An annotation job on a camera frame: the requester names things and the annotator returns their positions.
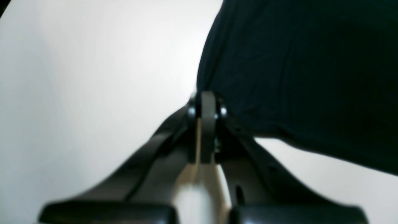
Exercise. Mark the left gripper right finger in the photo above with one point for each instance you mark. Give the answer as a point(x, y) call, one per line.
point(261, 189)

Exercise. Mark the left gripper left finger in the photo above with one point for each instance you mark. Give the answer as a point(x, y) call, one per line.
point(141, 190)

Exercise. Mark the black T-shirt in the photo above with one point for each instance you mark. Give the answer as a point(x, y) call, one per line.
point(322, 75)

